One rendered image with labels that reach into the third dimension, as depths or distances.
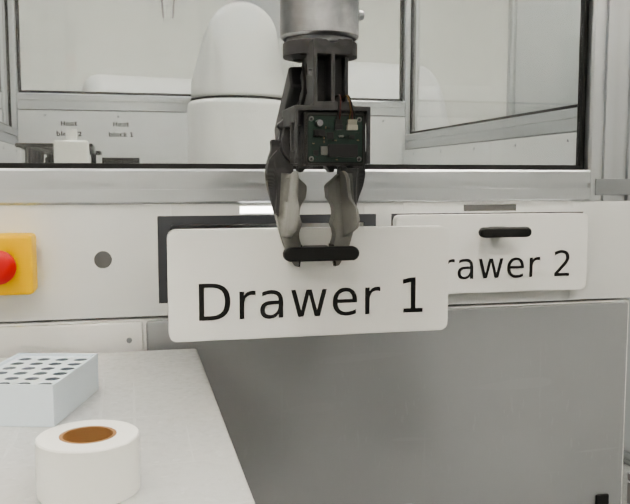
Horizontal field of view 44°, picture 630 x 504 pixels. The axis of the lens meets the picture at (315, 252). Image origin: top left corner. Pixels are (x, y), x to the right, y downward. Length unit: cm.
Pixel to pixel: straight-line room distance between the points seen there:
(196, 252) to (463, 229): 45
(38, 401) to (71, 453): 19
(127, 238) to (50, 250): 9
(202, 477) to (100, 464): 9
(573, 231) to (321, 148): 56
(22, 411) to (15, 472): 11
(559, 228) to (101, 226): 63
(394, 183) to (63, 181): 43
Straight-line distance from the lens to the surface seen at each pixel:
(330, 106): 71
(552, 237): 116
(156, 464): 63
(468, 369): 115
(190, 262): 77
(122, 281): 103
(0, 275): 97
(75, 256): 103
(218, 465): 62
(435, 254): 83
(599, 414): 128
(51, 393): 73
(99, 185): 103
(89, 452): 55
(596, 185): 121
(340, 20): 74
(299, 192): 77
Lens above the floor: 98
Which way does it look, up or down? 5 degrees down
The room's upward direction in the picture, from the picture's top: straight up
